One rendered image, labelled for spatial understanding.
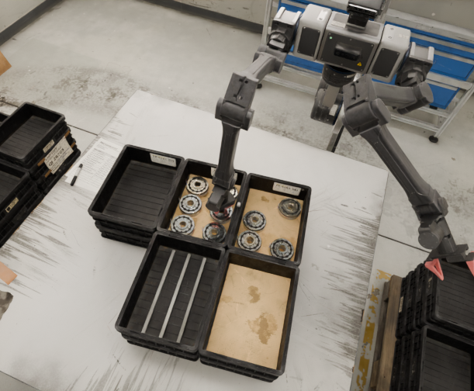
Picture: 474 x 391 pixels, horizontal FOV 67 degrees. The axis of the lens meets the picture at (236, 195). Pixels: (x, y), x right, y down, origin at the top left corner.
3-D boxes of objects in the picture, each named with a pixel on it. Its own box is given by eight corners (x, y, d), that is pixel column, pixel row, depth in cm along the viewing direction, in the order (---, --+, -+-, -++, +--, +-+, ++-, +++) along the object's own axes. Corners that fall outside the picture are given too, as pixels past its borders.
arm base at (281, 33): (289, 52, 140) (295, 23, 130) (283, 64, 136) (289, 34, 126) (269, 46, 141) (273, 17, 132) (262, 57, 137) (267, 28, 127)
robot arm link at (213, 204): (237, 177, 136) (216, 169, 137) (225, 201, 130) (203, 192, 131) (233, 193, 147) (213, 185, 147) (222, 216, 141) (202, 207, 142)
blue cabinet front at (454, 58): (358, 83, 302) (385, 19, 256) (444, 108, 291) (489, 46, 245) (358, 85, 301) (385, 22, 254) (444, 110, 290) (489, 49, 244)
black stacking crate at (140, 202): (129, 159, 178) (126, 144, 169) (186, 173, 176) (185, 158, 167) (94, 226, 156) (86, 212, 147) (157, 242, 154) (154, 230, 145)
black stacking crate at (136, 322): (158, 243, 154) (155, 230, 144) (224, 260, 151) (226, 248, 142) (120, 337, 132) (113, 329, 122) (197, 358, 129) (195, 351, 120)
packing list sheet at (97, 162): (98, 136, 200) (97, 136, 199) (134, 150, 196) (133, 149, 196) (60, 180, 182) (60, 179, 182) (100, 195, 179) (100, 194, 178)
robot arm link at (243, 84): (260, 84, 95) (226, 70, 96) (246, 128, 103) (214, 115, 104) (288, 50, 131) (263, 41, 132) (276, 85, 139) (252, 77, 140)
